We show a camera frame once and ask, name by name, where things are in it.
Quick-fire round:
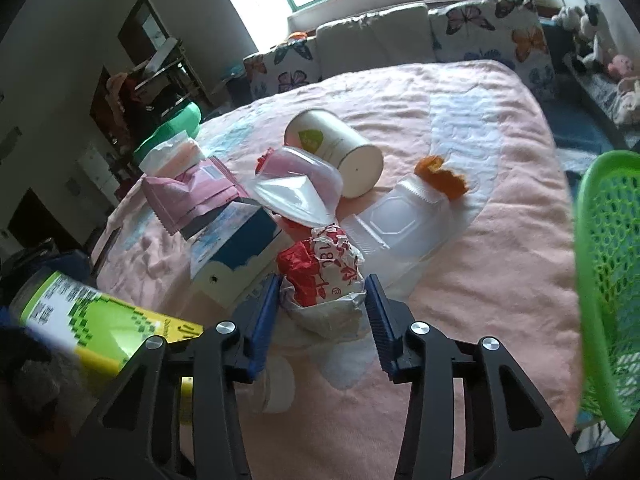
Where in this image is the pink plush toy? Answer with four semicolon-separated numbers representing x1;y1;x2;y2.
605;54;638;81

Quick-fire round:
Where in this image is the red white wrapper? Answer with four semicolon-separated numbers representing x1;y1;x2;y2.
276;225;370;343

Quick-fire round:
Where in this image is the white cardboard cylinder canister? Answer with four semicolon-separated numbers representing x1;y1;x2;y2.
284;109;385;199

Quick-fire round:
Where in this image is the blue white carton box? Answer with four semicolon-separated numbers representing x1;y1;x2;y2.
180;199;283;307

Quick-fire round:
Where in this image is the white cushion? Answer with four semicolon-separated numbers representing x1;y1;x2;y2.
316;2;436;81

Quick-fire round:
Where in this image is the large butterfly print cushion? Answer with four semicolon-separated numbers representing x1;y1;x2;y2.
429;0;557;102

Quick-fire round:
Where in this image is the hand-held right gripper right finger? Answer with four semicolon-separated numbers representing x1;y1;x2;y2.
364;274;586;480

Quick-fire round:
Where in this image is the clear plastic tray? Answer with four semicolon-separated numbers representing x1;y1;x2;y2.
342;174;468;266

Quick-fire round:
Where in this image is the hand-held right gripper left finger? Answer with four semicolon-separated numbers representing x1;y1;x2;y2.
60;274;281;480

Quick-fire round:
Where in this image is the green yellow labelled bottle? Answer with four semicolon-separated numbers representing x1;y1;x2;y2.
7;266;205;426

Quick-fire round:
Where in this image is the small butterfly print cushion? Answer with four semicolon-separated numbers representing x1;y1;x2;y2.
243;36;323;102

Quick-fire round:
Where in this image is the grey cloth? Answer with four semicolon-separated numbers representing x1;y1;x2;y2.
0;352;93;441

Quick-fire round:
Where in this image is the metal rack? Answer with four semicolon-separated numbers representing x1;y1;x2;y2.
132;35;211;111

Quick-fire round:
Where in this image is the green plastic tub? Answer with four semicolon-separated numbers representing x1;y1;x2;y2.
132;101;202;162

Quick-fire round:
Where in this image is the dark wooden door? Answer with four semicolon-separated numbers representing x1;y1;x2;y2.
117;0;171;66

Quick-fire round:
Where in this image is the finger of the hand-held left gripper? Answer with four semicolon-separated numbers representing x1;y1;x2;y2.
0;307;76;361

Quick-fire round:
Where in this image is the green plastic mesh basket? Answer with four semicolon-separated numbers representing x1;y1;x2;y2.
574;150;640;438

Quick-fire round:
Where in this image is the pink foil packet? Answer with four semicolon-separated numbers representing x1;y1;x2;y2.
141;156;251;235

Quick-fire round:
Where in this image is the pink white tissue pack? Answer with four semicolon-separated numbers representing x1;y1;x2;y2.
138;130;206;177

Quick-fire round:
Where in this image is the grey plush toy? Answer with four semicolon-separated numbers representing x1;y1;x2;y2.
552;6;583;31

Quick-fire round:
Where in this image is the clear plastic lidded bowl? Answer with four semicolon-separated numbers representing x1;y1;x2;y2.
248;146;344;229

